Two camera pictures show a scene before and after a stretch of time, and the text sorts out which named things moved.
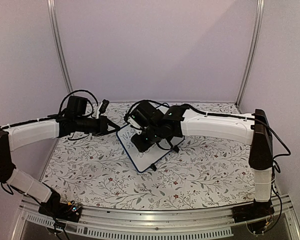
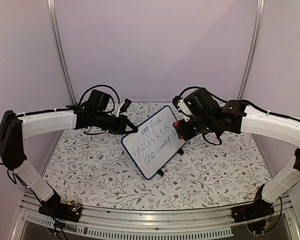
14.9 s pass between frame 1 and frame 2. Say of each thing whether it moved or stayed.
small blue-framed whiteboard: moved
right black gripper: moved
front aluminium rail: stayed
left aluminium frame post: stayed
